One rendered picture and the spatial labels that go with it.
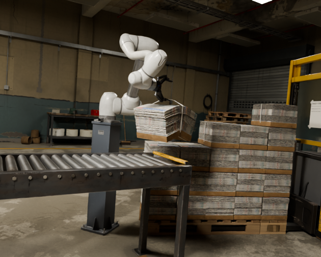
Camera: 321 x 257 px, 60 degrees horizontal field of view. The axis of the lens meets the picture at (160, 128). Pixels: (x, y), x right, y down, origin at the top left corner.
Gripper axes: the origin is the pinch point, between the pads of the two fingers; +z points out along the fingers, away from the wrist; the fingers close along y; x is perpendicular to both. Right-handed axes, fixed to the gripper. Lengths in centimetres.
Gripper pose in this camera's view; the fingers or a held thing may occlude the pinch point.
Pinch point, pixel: (168, 90)
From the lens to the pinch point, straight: 213.1
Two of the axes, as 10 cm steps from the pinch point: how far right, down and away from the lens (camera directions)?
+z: 6.1, 0.8, 7.9
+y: -1.5, 9.9, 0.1
